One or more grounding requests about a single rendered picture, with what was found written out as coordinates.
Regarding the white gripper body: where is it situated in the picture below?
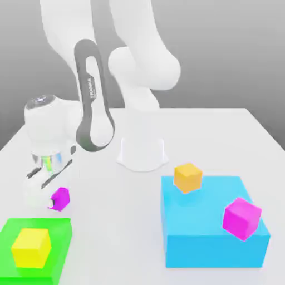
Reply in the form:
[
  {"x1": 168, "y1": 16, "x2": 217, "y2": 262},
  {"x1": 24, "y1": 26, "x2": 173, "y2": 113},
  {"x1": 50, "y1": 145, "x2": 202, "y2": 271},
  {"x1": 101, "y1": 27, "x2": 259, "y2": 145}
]
[{"x1": 23, "y1": 159, "x2": 76, "y2": 210}]

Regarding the small magenta cube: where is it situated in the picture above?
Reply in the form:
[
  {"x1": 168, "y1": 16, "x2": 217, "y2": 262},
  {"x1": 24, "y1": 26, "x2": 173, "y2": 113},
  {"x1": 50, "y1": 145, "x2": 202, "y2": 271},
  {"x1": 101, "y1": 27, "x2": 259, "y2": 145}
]
[
  {"x1": 222, "y1": 197, "x2": 263, "y2": 242},
  {"x1": 47, "y1": 186, "x2": 71, "y2": 212}
]

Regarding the small yellow cube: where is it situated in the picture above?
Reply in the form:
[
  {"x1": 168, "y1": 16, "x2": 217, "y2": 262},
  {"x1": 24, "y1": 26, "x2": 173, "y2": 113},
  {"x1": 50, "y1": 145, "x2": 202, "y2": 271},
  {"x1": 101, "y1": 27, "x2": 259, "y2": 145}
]
[{"x1": 11, "y1": 228, "x2": 52, "y2": 269}]

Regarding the small orange cube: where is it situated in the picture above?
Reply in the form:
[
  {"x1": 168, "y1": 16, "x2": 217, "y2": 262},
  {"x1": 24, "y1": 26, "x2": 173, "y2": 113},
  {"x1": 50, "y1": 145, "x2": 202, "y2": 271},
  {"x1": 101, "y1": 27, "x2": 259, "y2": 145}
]
[{"x1": 173, "y1": 162, "x2": 203, "y2": 194}]

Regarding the large green box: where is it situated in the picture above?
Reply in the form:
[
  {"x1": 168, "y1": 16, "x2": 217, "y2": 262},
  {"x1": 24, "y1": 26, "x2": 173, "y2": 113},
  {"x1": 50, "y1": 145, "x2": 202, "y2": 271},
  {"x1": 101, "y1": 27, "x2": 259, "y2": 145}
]
[{"x1": 0, "y1": 218, "x2": 72, "y2": 285}]

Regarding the large blue box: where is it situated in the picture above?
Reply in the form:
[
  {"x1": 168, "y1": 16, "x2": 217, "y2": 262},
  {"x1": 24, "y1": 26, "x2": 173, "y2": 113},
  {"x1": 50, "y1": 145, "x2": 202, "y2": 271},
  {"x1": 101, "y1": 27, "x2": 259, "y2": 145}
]
[{"x1": 160, "y1": 175, "x2": 272, "y2": 269}]

